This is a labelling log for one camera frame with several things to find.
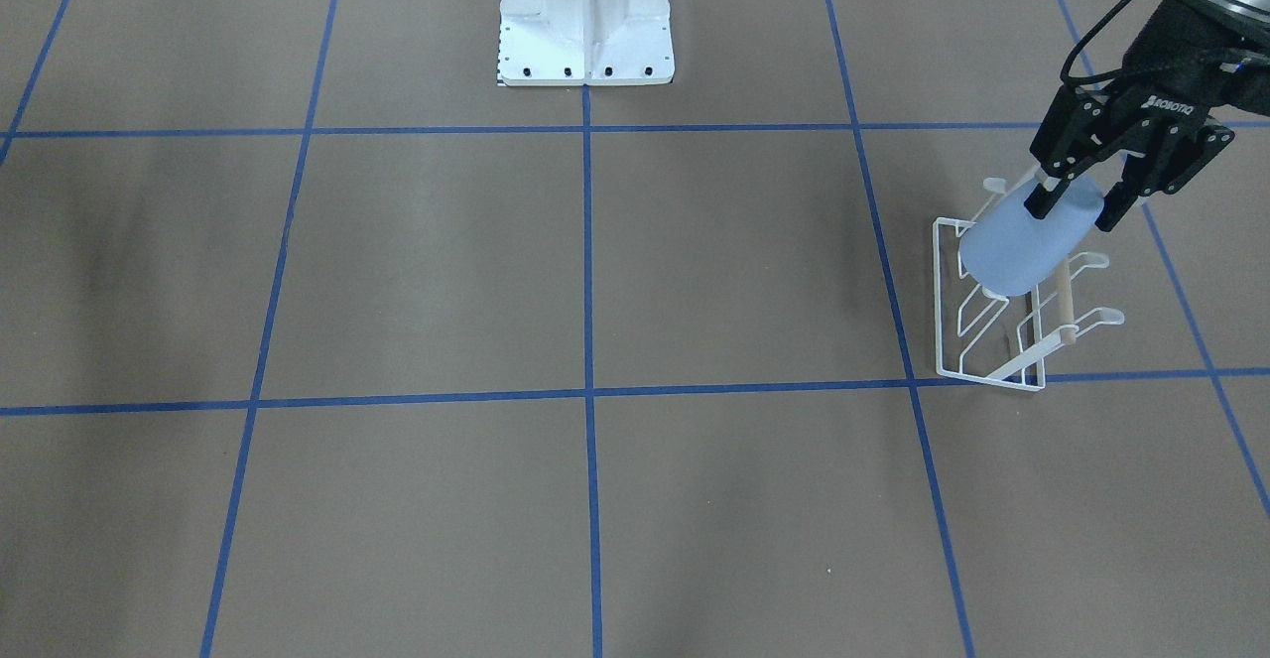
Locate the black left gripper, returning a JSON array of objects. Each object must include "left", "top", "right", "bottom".
[{"left": 1024, "top": 0, "right": 1267, "bottom": 232}]

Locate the light blue plastic cup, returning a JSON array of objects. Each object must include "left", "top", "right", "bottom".
[{"left": 958, "top": 177, "right": 1104, "bottom": 299}]

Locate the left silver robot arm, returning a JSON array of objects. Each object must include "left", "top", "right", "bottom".
[{"left": 1025, "top": 0, "right": 1269, "bottom": 232}]

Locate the white wire cup holder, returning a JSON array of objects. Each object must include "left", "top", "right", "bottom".
[{"left": 931, "top": 166, "right": 1126, "bottom": 393}]

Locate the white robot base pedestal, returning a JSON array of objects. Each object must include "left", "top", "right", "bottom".
[{"left": 497, "top": 0, "right": 676, "bottom": 86}]

